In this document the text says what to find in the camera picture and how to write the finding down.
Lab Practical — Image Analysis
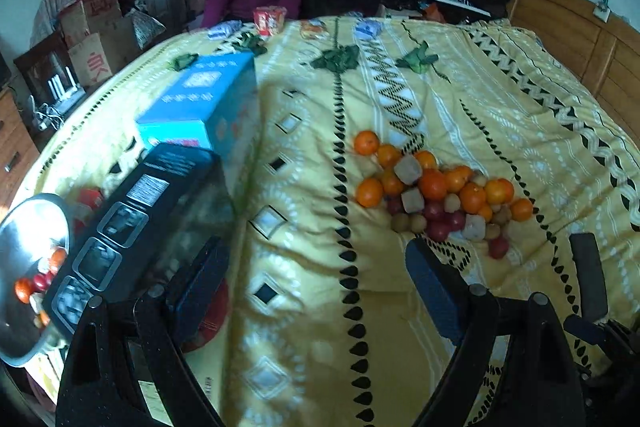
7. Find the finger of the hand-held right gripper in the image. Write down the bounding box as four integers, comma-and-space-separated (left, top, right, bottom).
564, 316, 640, 359

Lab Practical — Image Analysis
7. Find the black cardboard box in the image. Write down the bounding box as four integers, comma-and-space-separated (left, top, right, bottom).
41, 143, 236, 349

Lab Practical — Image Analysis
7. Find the wooden cabinet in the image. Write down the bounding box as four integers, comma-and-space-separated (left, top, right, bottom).
0, 87, 42, 210

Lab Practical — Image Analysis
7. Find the steel bowl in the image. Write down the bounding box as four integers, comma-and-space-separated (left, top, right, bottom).
0, 193, 76, 367

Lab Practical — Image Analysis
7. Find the brown cardboard box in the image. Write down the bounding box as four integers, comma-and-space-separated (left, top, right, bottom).
59, 0, 132, 88

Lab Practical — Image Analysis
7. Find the green cloth piece centre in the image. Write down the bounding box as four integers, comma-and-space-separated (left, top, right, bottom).
310, 44, 362, 72

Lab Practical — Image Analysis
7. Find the wooden headboard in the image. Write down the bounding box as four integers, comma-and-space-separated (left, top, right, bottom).
505, 0, 640, 148

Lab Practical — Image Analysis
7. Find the pile of mixed fruit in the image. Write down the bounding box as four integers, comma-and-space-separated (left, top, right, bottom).
392, 154, 488, 242

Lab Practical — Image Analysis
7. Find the red packet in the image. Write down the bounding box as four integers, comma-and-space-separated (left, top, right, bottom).
74, 188, 106, 220

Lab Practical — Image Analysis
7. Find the green cloth piece right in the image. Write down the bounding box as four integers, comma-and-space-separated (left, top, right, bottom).
396, 42, 441, 74

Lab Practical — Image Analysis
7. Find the green bok choy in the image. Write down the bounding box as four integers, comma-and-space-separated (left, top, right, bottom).
167, 53, 200, 72
239, 33, 268, 56

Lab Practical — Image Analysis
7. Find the blue white snack packet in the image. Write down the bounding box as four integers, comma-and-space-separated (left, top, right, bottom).
207, 21, 243, 40
356, 19, 387, 40

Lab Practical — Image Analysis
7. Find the orange snack packet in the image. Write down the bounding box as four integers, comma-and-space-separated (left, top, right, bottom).
300, 20, 331, 41

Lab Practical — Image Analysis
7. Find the red round object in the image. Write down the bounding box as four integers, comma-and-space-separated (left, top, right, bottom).
180, 282, 232, 354

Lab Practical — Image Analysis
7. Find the red instant noodle cup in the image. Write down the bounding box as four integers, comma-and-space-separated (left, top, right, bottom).
252, 6, 289, 38

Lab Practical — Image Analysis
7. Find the pile of oranges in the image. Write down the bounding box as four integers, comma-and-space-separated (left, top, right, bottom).
354, 130, 535, 223

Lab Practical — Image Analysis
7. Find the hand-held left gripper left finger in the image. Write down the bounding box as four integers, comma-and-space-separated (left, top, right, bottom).
55, 237, 231, 427

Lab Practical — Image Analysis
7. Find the green cloth piece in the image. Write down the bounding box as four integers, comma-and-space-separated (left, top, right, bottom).
310, 44, 362, 72
396, 42, 441, 74

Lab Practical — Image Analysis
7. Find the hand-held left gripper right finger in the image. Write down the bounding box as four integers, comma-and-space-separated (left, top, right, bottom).
406, 238, 583, 427

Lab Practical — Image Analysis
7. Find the blue cardboard box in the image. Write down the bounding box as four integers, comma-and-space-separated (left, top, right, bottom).
135, 52, 261, 188

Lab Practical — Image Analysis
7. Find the pile of cherry tomatoes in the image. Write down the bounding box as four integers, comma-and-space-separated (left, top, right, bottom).
385, 196, 511, 260

